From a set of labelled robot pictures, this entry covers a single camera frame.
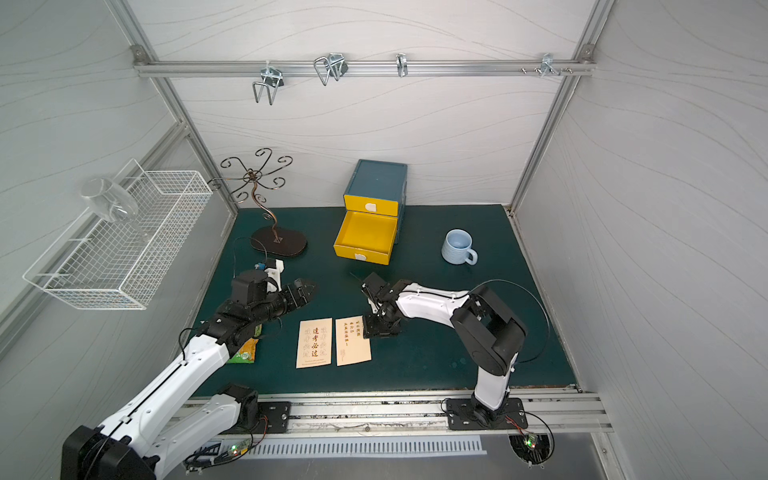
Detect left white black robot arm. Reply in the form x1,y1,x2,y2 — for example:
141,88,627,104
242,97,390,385
60,270,317,479

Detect small metal clip hook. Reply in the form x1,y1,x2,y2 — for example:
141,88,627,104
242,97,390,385
395,53,408,78

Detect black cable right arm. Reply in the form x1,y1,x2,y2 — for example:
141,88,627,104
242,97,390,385
473,278,551,365

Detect brown metal jewelry stand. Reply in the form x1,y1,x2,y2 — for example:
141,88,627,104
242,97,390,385
207,147,308,258

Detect green red snack packet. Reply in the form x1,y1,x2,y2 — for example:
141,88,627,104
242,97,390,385
228,338,259,364

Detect aluminium front rail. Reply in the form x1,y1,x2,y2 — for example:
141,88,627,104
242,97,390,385
119,389,614,442

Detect white wire basket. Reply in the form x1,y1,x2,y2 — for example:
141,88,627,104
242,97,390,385
22,159,212,310

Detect light blue mug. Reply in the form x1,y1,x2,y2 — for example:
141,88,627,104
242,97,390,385
441,229,479,266

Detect aluminium crossbar rail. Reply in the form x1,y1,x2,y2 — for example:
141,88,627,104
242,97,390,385
134,57,597,79

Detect white vent strip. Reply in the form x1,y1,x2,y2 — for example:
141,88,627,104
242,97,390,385
243,435,487,460

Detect metal double hook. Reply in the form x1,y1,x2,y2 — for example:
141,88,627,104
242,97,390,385
252,65,285,105

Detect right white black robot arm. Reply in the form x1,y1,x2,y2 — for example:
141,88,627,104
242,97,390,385
361,273,527,422

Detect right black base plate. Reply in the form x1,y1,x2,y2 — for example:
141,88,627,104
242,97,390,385
443,397,528,431

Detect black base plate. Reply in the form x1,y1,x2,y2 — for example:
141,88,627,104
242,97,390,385
443,397,528,431
255,401,292,435

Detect clear glass cup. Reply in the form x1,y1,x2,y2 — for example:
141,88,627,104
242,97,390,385
80,178,139,223

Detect right controller board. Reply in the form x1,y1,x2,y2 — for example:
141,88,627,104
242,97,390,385
505,415,556,467

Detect green mat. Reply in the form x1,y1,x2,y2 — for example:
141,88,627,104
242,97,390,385
197,205,576,397

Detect metal wire hook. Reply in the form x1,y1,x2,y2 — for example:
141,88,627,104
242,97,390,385
313,53,349,86

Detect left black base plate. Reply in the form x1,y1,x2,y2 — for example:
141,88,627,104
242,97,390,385
255,401,292,435

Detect teal drawer cabinet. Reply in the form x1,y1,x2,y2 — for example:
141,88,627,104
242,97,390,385
343,159,408,244

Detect metal bracket hook right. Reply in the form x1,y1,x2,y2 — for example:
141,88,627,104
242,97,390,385
520,53,573,77

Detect beige postcard with calligraphy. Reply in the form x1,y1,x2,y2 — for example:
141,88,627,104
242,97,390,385
296,318,333,369

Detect left controller board wires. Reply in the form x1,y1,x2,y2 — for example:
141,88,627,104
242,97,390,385
182,413,270,475

